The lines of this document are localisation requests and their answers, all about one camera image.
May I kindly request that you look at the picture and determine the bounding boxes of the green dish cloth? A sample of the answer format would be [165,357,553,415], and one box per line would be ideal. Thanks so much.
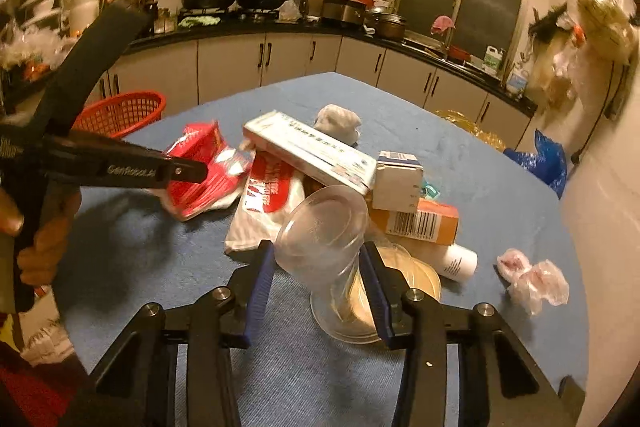
[178,15,221,29]

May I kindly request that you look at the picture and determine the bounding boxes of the person's left hand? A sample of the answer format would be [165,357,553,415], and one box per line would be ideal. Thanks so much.
[1,184,81,287]

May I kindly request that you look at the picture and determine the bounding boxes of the blue label detergent bottle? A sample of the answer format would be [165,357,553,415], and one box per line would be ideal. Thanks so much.
[506,62,529,98]

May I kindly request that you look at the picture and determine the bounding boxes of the yellow plastic bag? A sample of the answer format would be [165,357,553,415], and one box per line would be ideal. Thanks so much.
[435,109,506,153]

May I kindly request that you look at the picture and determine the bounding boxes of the red plastic basket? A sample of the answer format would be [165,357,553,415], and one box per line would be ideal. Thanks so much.
[73,91,166,139]

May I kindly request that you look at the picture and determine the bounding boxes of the small white cardboard box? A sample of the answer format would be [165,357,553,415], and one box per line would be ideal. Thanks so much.
[372,150,423,213]

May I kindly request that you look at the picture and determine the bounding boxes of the counter plastic bags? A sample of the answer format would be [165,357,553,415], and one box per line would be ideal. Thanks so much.
[1,27,77,70]

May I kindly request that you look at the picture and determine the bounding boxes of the clear plastic cup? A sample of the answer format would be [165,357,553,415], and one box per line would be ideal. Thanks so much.
[276,185,369,314]

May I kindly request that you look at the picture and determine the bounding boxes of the red snack wrapper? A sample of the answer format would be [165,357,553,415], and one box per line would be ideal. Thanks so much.
[152,120,253,223]

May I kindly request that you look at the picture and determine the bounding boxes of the blue plastic bag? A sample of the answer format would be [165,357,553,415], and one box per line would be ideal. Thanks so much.
[503,129,568,199]

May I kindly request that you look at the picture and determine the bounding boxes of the hanging plastic bags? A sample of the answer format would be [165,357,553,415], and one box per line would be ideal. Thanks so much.
[527,0,638,110]

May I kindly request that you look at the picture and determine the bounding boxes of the teal wet wipe packet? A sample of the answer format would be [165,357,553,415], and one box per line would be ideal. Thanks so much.
[420,179,440,200]

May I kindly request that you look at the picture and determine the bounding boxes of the blue tablecloth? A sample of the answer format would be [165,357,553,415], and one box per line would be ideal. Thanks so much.
[53,74,588,426]

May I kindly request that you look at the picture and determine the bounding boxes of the orange medicine box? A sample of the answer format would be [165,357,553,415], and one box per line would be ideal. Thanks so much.
[370,198,459,246]

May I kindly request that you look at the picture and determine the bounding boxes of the clear plastic bag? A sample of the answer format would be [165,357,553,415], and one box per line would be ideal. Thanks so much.
[496,248,570,317]

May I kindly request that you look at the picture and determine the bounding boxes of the white cylindrical bottle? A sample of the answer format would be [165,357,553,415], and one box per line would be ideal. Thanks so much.
[396,237,478,283]

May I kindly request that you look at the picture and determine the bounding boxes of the white electric kettle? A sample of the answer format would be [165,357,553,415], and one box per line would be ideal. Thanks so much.
[62,0,104,38]

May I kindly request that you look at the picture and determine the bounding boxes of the pink cloth on faucet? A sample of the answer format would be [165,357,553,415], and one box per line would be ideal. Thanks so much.
[430,15,456,35]

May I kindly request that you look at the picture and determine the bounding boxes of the green detergent jug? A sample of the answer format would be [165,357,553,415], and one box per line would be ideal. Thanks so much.
[483,46,504,76]

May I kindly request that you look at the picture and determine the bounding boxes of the long white medicine box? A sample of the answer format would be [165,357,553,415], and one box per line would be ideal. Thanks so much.
[243,110,376,196]

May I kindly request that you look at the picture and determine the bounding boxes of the white tissue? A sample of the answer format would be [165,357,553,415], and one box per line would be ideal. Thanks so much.
[314,104,361,145]

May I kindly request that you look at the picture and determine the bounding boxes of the dark cooking pot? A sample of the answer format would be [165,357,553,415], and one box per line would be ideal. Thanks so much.
[375,13,406,42]

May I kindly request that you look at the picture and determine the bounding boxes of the white red plastic bag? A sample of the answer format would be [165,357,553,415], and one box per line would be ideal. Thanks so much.
[224,150,305,254]

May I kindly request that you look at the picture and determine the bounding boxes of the steel rice cooker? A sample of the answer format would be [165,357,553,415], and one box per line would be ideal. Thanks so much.
[320,0,367,28]

